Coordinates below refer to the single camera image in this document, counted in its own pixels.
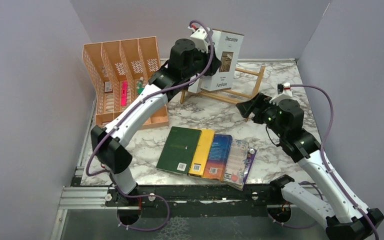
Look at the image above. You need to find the green glue bottle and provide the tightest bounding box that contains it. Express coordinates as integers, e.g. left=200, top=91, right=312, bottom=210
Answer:
left=136, top=76, right=145, bottom=95

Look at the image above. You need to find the blue orange book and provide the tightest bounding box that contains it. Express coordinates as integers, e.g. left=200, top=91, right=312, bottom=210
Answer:
left=202, top=134, right=233, bottom=181

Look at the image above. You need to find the white Decorate Furniture book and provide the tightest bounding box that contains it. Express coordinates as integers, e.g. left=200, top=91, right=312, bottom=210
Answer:
left=201, top=28, right=244, bottom=92

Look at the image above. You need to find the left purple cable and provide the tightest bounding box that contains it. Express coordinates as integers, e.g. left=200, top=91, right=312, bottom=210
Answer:
left=85, top=19, right=215, bottom=233

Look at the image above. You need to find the black metal base rail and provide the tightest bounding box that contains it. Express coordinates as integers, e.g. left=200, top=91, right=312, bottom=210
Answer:
left=70, top=165, right=303, bottom=220

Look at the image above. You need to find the small red white box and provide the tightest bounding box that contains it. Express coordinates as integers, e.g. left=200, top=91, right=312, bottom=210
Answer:
left=104, top=81, right=112, bottom=93

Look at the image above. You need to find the wooden book rack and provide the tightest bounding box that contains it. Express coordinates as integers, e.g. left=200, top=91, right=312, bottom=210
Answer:
left=179, top=66, right=266, bottom=105

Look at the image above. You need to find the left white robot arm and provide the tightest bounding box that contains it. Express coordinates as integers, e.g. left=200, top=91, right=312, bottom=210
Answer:
left=90, top=37, right=220, bottom=206

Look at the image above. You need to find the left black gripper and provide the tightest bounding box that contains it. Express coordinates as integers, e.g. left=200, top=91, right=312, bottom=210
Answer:
left=181, top=42, right=221, bottom=81

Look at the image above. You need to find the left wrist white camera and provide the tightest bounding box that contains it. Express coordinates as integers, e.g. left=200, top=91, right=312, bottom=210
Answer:
left=188, top=27, right=210, bottom=54

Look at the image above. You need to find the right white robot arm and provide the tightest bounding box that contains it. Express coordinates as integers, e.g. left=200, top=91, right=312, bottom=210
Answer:
left=235, top=93, right=384, bottom=240

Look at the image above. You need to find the yellow book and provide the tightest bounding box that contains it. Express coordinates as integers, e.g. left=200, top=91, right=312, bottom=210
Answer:
left=188, top=129, right=215, bottom=177

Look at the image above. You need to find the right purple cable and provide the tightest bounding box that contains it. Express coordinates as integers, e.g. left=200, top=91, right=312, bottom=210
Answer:
left=279, top=82, right=380, bottom=240

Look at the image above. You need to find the floral purple book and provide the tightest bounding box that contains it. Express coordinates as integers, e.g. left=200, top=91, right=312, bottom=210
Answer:
left=221, top=139, right=257, bottom=191

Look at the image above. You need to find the dark green book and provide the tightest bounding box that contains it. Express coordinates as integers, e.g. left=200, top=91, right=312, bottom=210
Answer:
left=156, top=126, right=202, bottom=175

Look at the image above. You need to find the white Afternoon tea book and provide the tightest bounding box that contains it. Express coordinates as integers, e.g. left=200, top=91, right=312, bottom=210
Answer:
left=187, top=78, right=202, bottom=94

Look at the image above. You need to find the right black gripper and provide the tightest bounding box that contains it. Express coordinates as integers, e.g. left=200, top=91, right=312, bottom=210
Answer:
left=236, top=91, right=287, bottom=138

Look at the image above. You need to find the pink highlighter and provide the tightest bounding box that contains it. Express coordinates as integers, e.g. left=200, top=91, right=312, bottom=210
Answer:
left=120, top=81, right=128, bottom=107

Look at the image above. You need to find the purple cable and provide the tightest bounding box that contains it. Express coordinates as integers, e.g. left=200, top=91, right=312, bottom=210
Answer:
left=85, top=19, right=215, bottom=233
left=279, top=82, right=380, bottom=240

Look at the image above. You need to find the orange plastic file organizer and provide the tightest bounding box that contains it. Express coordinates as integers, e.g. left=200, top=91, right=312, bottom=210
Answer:
left=82, top=36, right=162, bottom=127

